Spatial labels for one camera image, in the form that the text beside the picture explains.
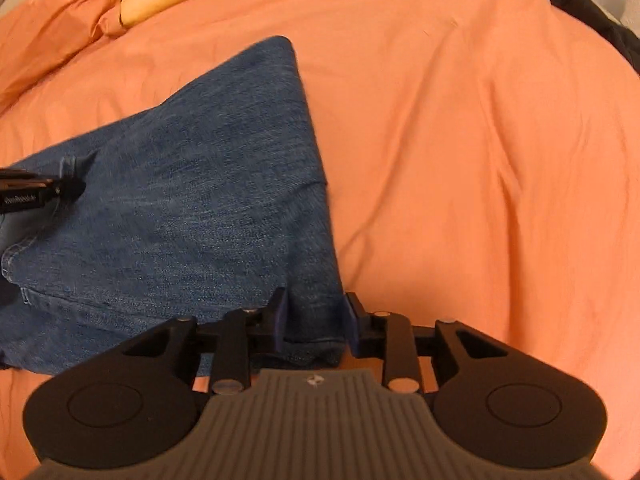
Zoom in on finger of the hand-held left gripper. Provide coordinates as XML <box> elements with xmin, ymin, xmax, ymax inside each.
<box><xmin>50</xmin><ymin>174</ymin><xmax>87</xmax><ymax>204</ymax></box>

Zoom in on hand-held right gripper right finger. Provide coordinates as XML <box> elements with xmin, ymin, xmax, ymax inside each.
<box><xmin>344</xmin><ymin>292</ymin><xmax>517</xmax><ymax>394</ymax></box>

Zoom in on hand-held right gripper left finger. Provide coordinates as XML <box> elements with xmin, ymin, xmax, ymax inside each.
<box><xmin>119</xmin><ymin>287</ymin><xmax>289</xmax><ymax>397</ymax></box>

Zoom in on blue denim pants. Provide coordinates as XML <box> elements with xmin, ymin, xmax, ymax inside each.
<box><xmin>0</xmin><ymin>35</ymin><xmax>352</xmax><ymax>377</ymax></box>

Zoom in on orange embroidered pillow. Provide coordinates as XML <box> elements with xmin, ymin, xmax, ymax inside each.
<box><xmin>0</xmin><ymin>0</ymin><xmax>127</xmax><ymax>114</ymax></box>

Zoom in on orange bed sheet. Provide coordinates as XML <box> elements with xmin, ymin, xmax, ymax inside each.
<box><xmin>0</xmin><ymin>0</ymin><xmax>640</xmax><ymax>480</ymax></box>

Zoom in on black jacket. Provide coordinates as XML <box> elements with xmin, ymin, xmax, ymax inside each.
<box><xmin>539</xmin><ymin>0</ymin><xmax>640</xmax><ymax>77</ymax></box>

